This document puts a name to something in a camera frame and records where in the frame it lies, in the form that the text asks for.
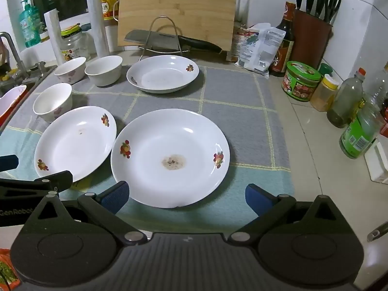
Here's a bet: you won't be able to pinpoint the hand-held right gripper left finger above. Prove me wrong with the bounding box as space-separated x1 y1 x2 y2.
27 181 148 246

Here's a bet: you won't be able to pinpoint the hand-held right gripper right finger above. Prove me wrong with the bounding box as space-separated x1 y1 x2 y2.
228 184 349 246

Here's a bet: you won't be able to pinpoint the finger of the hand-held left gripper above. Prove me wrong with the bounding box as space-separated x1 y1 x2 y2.
0 170 73 193
0 154 19 170

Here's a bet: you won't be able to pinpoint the large white floral plate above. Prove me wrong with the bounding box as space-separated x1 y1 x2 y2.
111 108 230 209

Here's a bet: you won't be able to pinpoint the plain white bowl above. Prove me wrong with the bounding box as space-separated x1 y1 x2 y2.
84 55 123 87

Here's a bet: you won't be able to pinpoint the orange green snack packet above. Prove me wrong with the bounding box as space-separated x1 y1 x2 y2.
0 249 22 291

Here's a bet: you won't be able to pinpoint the red and white basin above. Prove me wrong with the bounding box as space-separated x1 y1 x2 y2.
0 85 28 119

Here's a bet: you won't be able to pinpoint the white bowl pink print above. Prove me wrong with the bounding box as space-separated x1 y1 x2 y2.
33 83 73 124
54 57 87 85

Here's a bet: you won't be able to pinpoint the grey teal checked dish mat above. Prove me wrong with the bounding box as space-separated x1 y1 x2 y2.
0 56 296 234

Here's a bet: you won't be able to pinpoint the steel sink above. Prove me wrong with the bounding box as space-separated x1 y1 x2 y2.
0 62 58 97

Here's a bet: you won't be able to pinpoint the green label plastic bottle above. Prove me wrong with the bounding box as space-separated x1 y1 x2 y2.
339 94 385 160

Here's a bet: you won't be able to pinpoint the steel faucet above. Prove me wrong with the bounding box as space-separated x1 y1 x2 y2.
0 32 24 71

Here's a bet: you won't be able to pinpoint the yellow lid spice jar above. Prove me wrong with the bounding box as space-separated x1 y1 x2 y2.
310 73 339 112

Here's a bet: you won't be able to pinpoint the green lid sauce jar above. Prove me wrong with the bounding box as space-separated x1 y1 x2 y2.
281 61 322 102

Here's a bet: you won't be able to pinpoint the white plastic container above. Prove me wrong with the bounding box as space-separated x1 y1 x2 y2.
364 136 388 184

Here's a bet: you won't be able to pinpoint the white plastic bag roll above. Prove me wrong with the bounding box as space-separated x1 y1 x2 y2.
44 8 65 64

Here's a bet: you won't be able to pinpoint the red cap clear bottle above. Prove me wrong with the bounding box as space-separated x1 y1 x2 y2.
327 67 367 128

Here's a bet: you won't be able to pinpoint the glass jar yellow lid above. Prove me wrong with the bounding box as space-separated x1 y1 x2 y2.
60 26 90 62

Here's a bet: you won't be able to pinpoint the green dish soap bottle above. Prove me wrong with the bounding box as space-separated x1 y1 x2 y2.
19 0 41 48

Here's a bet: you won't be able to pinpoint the green cap container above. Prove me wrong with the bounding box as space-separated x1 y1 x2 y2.
318 63 334 78

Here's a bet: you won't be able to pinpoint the white plastic seasoning bag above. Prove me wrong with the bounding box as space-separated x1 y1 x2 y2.
235 23 286 75

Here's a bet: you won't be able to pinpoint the white red food packet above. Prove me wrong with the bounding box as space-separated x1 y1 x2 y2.
231 21 253 63

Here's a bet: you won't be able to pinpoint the translucent plastic wrap roll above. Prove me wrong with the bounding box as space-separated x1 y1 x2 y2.
84 0 111 58

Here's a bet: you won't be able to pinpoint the dark soy sauce bottle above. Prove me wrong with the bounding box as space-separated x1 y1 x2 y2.
269 1 296 77

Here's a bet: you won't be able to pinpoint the brown knife block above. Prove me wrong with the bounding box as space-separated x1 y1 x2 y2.
289 8 334 70

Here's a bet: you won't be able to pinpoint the clear plastic bottle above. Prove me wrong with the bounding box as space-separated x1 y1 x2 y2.
370 61 388 110

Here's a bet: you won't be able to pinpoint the yellow label cooking wine jug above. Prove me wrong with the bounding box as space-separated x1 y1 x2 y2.
100 0 121 26

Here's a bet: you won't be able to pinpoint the bamboo cutting board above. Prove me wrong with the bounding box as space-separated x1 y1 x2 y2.
117 0 239 52

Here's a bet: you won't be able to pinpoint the metal utensil handle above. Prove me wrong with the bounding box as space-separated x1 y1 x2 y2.
367 221 388 243

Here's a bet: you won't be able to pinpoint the black handled cleaver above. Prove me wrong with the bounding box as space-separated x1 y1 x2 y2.
124 29 223 54

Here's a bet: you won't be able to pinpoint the metal wire rack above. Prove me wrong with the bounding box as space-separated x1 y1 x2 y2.
139 16 190 62

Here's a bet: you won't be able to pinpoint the black handled scissors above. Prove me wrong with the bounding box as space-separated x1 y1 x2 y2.
324 0 342 24

